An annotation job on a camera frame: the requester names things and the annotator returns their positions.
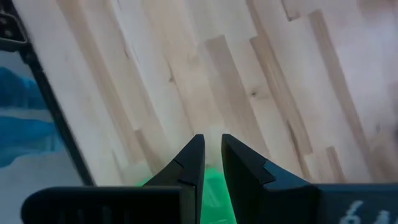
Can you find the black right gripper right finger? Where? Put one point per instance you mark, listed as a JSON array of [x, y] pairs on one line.
[[255, 193]]

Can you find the green plastic basket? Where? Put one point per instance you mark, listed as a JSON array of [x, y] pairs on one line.
[[214, 193]]

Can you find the black aluminium table frame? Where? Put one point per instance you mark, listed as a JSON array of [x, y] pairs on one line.
[[62, 124]]

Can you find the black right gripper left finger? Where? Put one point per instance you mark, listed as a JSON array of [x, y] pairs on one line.
[[183, 186]]

